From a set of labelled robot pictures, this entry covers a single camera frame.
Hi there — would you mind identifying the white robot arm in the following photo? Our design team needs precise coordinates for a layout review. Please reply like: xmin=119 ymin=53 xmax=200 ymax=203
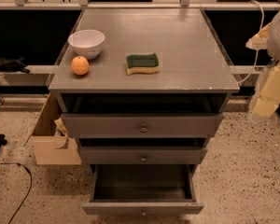
xmin=245 ymin=10 xmax=280 ymax=118

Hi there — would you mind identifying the grey bottom drawer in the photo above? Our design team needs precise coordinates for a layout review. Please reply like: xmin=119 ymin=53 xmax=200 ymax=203
xmin=82 ymin=164 xmax=203 ymax=216

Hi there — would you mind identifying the grey middle drawer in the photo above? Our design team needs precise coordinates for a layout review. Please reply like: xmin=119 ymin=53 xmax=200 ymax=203
xmin=79 ymin=147 xmax=207 ymax=164

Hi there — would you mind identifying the grey top drawer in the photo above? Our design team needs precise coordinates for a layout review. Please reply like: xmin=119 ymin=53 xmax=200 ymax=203
xmin=62 ymin=114 xmax=223 ymax=138

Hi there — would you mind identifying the grey drawer cabinet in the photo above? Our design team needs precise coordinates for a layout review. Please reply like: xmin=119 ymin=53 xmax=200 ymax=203
xmin=46 ymin=7 xmax=241 ymax=173

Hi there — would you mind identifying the orange fruit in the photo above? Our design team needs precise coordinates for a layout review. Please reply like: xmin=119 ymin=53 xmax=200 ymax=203
xmin=71 ymin=56 xmax=90 ymax=76

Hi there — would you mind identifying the black object on rail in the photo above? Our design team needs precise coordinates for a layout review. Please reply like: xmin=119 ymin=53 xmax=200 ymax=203
xmin=0 ymin=58 xmax=30 ymax=74

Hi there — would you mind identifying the green yellow sponge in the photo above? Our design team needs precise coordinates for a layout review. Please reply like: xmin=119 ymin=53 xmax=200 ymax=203
xmin=126 ymin=53 xmax=160 ymax=75

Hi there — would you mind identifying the grey drawer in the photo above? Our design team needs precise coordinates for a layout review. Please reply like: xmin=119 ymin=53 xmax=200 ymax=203
xmin=82 ymin=164 xmax=203 ymax=216
xmin=62 ymin=114 xmax=223 ymax=138
xmin=79 ymin=147 xmax=207 ymax=164

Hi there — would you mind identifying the white bowl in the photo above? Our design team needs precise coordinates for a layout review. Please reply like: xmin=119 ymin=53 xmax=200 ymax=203
xmin=67 ymin=29 xmax=105 ymax=59

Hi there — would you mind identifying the black floor cable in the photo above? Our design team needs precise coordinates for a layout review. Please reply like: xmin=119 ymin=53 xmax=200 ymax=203
xmin=0 ymin=161 xmax=34 ymax=224

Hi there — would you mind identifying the cardboard box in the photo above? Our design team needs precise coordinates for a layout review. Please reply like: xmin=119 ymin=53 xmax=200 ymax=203
xmin=30 ymin=94 xmax=81 ymax=165

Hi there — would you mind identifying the white hanging cable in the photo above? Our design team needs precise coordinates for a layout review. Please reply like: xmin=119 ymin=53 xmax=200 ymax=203
xmin=236 ymin=0 xmax=265 ymax=86

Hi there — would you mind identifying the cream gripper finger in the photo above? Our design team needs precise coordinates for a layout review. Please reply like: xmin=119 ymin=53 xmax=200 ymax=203
xmin=251 ymin=63 xmax=280 ymax=118
xmin=245 ymin=22 xmax=272 ymax=50

